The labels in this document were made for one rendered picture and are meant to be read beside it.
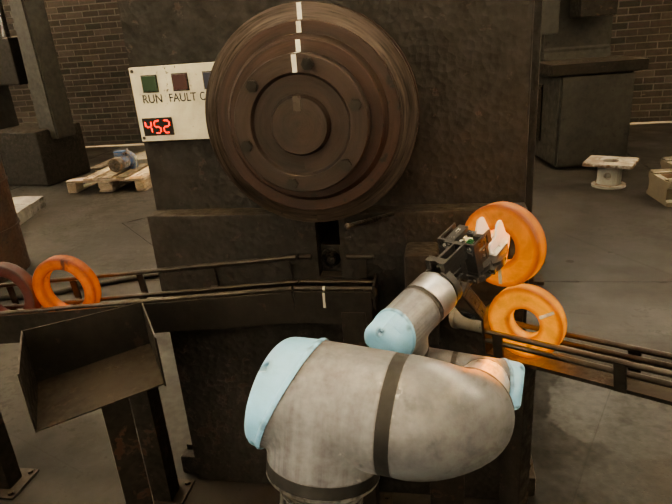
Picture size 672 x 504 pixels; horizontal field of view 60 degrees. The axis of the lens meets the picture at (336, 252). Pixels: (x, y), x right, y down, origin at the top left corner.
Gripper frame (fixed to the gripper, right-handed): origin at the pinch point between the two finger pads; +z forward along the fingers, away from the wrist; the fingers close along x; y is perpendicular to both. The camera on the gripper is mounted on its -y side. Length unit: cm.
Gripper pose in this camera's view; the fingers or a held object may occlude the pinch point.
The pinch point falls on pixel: (502, 234)
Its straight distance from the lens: 109.9
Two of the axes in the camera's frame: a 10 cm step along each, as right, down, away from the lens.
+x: -7.1, -1.9, 6.8
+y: -2.7, -8.2, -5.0
